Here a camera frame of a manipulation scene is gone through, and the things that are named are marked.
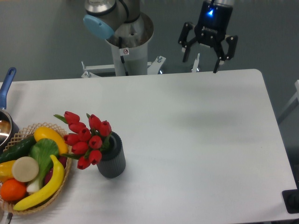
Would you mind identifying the red tulip bouquet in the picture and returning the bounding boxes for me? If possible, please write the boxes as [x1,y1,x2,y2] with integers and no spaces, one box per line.
[54,111,112,170]

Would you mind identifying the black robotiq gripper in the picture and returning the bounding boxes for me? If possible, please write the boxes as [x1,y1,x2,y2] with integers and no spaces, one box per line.
[178,0,239,74]

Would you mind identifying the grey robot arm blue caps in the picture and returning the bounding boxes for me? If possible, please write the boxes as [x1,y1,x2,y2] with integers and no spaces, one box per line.
[83,0,238,76]

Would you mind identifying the green bok choy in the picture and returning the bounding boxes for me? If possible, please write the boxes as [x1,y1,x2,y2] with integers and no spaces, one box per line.
[27,138,59,194]

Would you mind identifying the woven wicker basket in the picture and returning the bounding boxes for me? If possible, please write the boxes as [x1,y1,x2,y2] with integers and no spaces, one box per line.
[0,122,72,216]

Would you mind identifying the black device at table edge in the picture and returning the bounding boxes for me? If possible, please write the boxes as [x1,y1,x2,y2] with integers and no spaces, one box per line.
[282,189,299,214]

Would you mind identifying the yellow banana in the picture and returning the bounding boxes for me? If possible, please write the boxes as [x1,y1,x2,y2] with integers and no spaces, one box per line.
[13,155,64,211]

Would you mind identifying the dark red vegetable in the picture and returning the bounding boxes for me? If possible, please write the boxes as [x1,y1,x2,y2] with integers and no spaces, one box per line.
[43,156,67,185]

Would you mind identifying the beige round disc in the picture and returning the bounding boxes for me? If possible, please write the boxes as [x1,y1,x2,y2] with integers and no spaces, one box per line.
[12,156,39,182]

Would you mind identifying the green cucumber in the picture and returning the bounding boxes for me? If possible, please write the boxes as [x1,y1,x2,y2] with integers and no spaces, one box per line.
[0,136,36,163]

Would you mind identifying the yellow bell pepper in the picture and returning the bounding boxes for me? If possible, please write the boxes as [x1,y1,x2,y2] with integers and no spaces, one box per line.
[0,160,16,183]

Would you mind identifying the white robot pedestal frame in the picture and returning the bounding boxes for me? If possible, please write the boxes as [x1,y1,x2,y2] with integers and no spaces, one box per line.
[80,42,201,79]

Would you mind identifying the orange fruit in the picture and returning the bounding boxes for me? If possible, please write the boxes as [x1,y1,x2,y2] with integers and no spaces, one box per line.
[0,179,27,202]

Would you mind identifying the dark grey ribbed vase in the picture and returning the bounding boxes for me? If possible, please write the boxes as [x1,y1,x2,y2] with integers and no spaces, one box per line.
[97,132,126,178]

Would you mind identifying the blue handled saucepan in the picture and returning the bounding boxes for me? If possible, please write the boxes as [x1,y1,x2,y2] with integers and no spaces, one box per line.
[0,67,19,153]

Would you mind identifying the white frame at right edge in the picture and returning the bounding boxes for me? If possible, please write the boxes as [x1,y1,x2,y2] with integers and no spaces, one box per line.
[277,80,299,125]

